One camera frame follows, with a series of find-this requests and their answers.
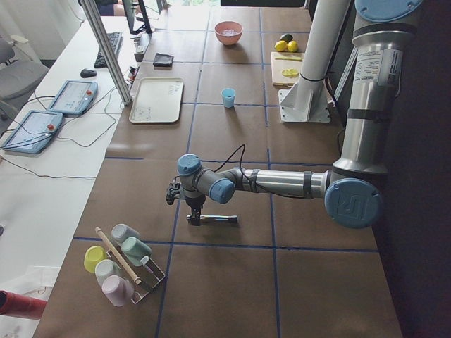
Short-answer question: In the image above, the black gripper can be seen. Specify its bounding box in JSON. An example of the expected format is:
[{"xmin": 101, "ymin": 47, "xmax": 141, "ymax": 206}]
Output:
[{"xmin": 185, "ymin": 196, "xmax": 204, "ymax": 225}]

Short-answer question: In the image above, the steel muddler rod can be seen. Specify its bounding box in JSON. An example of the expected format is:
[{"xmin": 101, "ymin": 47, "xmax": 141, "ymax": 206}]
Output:
[{"xmin": 186, "ymin": 215, "xmax": 238, "ymax": 225}]

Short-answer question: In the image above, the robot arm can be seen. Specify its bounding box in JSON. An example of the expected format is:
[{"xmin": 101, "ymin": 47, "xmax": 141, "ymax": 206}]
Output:
[{"xmin": 166, "ymin": 1, "xmax": 421, "ymax": 229}]

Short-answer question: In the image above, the mint green cup on rack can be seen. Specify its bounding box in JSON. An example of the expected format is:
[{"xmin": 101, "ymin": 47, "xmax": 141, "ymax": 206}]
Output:
[{"xmin": 121, "ymin": 237, "xmax": 152, "ymax": 266}]

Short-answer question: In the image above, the grey cup on rack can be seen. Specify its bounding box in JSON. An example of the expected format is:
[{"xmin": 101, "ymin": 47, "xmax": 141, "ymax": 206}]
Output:
[{"xmin": 111, "ymin": 223, "xmax": 140, "ymax": 245}]

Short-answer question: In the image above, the white cup on rack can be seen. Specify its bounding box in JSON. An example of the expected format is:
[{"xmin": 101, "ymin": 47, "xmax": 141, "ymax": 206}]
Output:
[{"xmin": 94, "ymin": 259, "xmax": 122, "ymax": 287}]

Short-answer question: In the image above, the pink cup on rack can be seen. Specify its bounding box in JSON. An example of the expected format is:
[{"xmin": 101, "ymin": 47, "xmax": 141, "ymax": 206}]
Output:
[{"xmin": 101, "ymin": 275, "xmax": 134, "ymax": 307}]

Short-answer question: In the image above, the yellow cup on rack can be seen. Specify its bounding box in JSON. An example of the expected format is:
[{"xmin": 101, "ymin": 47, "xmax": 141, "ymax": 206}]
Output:
[{"xmin": 83, "ymin": 246, "xmax": 107, "ymax": 273}]

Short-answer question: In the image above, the light blue plastic cup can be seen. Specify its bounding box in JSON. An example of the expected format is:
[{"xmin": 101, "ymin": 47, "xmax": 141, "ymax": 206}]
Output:
[{"xmin": 221, "ymin": 88, "xmax": 235, "ymax": 108}]

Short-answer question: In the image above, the clear ice cube pile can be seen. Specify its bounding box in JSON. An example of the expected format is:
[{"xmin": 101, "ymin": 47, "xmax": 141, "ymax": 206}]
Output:
[{"xmin": 222, "ymin": 27, "xmax": 238, "ymax": 37}]

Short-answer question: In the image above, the cream bear serving tray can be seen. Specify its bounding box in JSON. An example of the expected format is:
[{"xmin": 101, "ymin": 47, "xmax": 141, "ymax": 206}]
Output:
[{"xmin": 129, "ymin": 77, "xmax": 183, "ymax": 124}]

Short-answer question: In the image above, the folded grey cloth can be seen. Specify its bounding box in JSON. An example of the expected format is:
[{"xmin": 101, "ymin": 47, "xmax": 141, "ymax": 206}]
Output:
[{"xmin": 153, "ymin": 53, "xmax": 174, "ymax": 68}]

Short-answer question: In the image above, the far teach pendant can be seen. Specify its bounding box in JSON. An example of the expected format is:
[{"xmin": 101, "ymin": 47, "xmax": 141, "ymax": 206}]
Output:
[{"xmin": 47, "ymin": 80, "xmax": 98, "ymax": 115}]

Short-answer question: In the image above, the teach pendant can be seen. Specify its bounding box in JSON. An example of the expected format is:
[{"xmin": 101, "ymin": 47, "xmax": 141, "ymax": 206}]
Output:
[
  {"xmin": 1, "ymin": 111, "xmax": 64, "ymax": 154},
  {"xmin": 47, "ymin": 80, "xmax": 98, "ymax": 115}
]

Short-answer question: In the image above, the lemon slices stack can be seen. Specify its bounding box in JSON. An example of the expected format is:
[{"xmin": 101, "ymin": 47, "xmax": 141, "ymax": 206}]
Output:
[{"xmin": 281, "ymin": 68, "xmax": 299, "ymax": 77}]

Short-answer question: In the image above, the wooden cutting board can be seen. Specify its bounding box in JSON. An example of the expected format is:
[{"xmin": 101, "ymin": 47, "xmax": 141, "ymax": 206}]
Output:
[{"xmin": 271, "ymin": 51, "xmax": 304, "ymax": 86}]

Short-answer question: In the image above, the black computer mouse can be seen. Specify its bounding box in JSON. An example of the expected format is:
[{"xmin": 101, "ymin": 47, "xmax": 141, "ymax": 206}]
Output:
[{"xmin": 80, "ymin": 68, "xmax": 97, "ymax": 78}]

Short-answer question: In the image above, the yellow plastic knife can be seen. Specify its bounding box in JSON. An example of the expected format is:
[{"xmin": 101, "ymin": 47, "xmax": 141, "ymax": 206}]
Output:
[{"xmin": 274, "ymin": 56, "xmax": 303, "ymax": 62}]

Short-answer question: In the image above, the near teach pendant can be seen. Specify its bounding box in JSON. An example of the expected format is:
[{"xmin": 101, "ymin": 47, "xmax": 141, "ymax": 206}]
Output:
[{"xmin": 1, "ymin": 111, "xmax": 64, "ymax": 154}]

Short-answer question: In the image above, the pink bowl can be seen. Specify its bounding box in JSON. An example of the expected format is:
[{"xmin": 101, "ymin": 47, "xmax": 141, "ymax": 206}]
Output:
[{"xmin": 214, "ymin": 21, "xmax": 243, "ymax": 46}]

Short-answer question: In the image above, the yellow lemon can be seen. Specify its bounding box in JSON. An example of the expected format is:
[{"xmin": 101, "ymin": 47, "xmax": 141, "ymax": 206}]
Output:
[
  {"xmin": 274, "ymin": 40, "xmax": 288, "ymax": 52},
  {"xmin": 287, "ymin": 40, "xmax": 298, "ymax": 53}
]

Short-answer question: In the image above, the black monitor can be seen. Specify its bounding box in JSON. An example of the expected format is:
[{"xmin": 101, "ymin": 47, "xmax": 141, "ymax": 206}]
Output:
[{"xmin": 122, "ymin": 0, "xmax": 152, "ymax": 35}]

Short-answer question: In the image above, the black keyboard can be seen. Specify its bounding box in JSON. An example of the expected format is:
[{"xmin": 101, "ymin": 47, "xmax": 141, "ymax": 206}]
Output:
[{"xmin": 93, "ymin": 31, "xmax": 124, "ymax": 69}]

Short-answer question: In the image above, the green avocado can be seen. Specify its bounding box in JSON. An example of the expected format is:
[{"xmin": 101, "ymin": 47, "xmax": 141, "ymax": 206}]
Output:
[{"xmin": 280, "ymin": 33, "xmax": 293, "ymax": 43}]

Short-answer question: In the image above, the red bottle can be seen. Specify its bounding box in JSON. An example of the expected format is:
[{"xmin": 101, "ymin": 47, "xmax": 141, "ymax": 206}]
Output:
[{"xmin": 1, "ymin": 290, "xmax": 47, "ymax": 320}]

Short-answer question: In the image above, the grey office chair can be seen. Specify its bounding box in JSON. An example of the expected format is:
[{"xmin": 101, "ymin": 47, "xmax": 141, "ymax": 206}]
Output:
[{"xmin": 1, "ymin": 37, "xmax": 49, "ymax": 110}]

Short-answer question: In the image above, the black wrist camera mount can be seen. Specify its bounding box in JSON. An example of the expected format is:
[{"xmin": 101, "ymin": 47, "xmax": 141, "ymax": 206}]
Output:
[{"xmin": 166, "ymin": 176, "xmax": 185, "ymax": 205}]

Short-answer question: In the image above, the white wire cup rack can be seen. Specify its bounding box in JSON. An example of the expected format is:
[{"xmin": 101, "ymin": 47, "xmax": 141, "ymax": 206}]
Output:
[{"xmin": 106, "ymin": 248, "xmax": 166, "ymax": 305}]

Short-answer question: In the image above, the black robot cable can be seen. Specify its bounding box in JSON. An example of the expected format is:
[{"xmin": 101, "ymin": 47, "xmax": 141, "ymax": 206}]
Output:
[{"xmin": 216, "ymin": 143, "xmax": 293, "ymax": 198}]

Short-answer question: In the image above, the aluminium frame post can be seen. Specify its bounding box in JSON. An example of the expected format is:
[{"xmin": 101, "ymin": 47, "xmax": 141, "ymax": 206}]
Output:
[{"xmin": 80, "ymin": 0, "xmax": 132, "ymax": 106}]

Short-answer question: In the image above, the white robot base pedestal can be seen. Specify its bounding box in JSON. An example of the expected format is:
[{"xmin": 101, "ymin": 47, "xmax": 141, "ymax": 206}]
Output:
[{"xmin": 278, "ymin": 0, "xmax": 351, "ymax": 123}]

